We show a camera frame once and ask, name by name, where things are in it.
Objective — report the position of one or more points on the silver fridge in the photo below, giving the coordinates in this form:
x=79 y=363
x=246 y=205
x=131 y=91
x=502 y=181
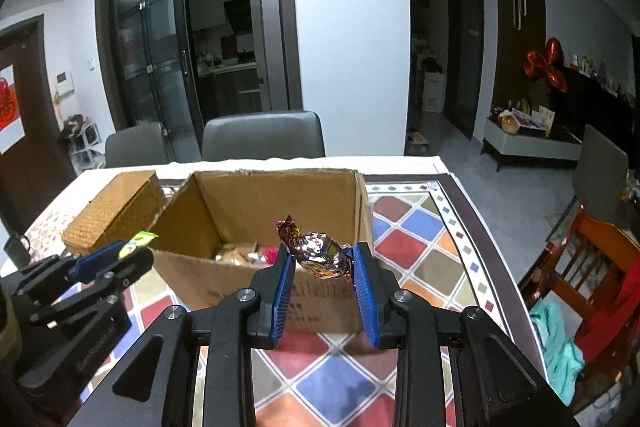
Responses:
x=267 y=27

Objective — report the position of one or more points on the wall intercom panel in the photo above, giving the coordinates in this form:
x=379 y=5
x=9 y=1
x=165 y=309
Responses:
x=64 y=86

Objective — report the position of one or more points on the shiny foil candy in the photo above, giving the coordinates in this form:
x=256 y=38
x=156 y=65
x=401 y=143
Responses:
x=315 y=252

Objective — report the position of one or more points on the red foil balloon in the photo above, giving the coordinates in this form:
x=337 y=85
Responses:
x=547 y=64

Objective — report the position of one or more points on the black mug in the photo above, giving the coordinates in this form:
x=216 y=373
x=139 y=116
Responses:
x=15 y=251

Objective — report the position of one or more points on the red paper poster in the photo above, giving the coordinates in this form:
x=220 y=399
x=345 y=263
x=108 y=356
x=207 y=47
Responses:
x=10 y=107

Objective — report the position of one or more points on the white side cabinet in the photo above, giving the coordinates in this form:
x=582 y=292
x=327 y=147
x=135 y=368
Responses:
x=525 y=147

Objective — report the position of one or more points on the white paper bag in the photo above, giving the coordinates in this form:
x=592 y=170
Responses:
x=433 y=93

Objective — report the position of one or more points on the wooden chair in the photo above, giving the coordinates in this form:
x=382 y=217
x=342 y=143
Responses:
x=590 y=252

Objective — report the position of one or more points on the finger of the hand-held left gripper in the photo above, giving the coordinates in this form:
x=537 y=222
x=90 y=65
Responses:
x=131 y=264
x=100 y=258

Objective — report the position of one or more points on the dark tall wall cabinet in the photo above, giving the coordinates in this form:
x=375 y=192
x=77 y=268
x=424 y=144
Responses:
x=517 y=57

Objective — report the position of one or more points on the dark interior door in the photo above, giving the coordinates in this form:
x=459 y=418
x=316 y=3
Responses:
x=465 y=52

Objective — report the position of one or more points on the red garment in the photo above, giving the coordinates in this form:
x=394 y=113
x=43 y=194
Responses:
x=615 y=317

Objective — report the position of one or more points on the kitchen counter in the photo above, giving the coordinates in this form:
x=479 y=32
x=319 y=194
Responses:
x=230 y=89

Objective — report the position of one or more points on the brown cardboard box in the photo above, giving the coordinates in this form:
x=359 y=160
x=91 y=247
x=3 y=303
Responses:
x=200 y=277

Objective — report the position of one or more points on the woven wicker lidded box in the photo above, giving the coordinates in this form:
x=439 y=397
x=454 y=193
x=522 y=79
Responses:
x=120 y=207

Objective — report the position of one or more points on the brown wooden door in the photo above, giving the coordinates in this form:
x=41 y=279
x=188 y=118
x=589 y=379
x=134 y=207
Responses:
x=35 y=167

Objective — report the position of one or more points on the white storage shelf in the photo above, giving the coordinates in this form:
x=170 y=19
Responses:
x=82 y=142

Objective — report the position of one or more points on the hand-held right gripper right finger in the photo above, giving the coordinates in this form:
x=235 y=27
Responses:
x=365 y=297

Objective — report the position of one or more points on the kitchen range hood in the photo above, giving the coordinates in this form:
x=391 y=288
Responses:
x=239 y=24

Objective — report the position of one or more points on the teal cloth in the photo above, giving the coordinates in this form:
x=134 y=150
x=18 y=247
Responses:
x=560 y=352

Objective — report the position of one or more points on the grey dining chair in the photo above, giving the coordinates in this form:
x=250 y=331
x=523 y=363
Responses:
x=135 y=147
x=262 y=137
x=600 y=172

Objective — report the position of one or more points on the sliding glass door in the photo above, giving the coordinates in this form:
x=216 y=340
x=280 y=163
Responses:
x=145 y=52

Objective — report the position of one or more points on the floral patterned mat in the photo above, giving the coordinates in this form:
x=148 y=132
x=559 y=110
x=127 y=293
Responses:
x=47 y=224

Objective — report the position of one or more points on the doormat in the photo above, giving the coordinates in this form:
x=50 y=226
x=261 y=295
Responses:
x=417 y=137

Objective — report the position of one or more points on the dark low cabinet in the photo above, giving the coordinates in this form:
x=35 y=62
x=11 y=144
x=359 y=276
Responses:
x=600 y=107

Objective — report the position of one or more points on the green candy packet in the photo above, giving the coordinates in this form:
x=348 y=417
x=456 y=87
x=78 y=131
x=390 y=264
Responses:
x=140 y=238

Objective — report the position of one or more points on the small basket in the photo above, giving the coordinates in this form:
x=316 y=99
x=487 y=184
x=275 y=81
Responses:
x=510 y=124

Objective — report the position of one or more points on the beige card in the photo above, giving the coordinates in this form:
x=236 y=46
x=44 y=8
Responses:
x=542 y=119

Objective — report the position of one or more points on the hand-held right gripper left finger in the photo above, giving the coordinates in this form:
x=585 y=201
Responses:
x=282 y=297

